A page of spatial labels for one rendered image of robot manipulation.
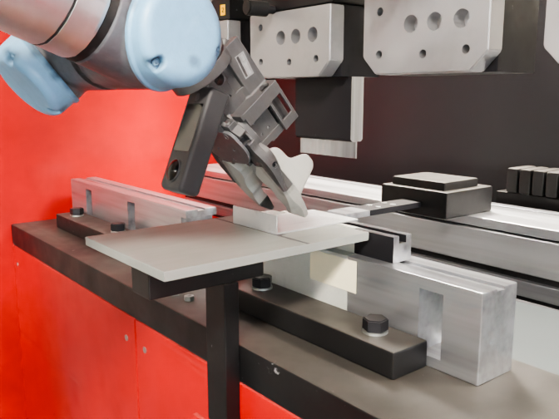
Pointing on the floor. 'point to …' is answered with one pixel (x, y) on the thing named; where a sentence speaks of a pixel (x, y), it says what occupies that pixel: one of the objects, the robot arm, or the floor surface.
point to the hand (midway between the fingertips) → (279, 209)
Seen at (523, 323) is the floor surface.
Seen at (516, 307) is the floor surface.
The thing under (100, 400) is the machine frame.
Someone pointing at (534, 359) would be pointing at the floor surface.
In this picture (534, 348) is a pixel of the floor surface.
